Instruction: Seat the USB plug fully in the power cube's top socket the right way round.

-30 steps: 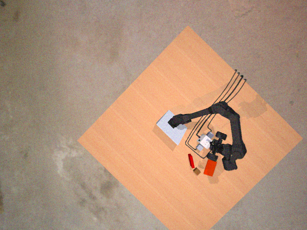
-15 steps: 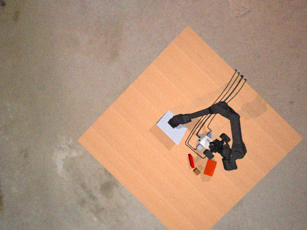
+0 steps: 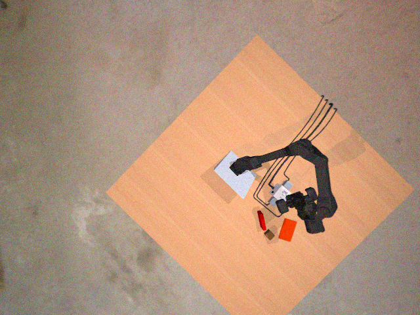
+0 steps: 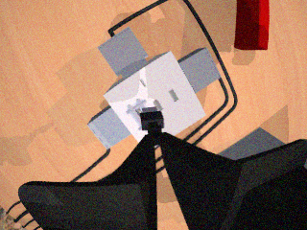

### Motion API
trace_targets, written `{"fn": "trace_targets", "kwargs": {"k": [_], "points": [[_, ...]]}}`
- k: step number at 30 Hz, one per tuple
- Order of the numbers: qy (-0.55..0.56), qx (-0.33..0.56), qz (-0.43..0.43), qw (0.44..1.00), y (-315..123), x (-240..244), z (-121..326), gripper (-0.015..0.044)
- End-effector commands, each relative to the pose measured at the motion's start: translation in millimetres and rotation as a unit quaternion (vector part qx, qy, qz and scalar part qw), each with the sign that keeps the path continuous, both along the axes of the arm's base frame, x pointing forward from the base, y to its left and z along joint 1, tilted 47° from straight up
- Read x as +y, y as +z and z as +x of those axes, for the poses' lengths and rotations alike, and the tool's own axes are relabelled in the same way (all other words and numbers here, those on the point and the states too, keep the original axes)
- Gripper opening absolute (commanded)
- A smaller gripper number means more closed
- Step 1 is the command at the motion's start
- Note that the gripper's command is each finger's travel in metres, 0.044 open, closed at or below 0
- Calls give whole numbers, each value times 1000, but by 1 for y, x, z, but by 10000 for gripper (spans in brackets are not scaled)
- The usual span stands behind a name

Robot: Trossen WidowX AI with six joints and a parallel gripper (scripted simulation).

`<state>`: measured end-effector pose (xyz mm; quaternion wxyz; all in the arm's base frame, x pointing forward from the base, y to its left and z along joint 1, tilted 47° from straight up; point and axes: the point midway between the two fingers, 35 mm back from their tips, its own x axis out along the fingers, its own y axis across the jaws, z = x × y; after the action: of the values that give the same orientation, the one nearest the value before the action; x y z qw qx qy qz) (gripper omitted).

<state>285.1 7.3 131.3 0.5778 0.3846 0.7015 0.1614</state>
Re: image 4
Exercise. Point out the dark red rectangular block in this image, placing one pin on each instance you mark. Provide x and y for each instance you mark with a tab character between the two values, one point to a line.
252	28

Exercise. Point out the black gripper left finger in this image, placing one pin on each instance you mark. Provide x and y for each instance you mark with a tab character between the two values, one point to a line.
125	200

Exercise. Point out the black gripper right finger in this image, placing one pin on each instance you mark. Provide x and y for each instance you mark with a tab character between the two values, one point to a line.
210	188

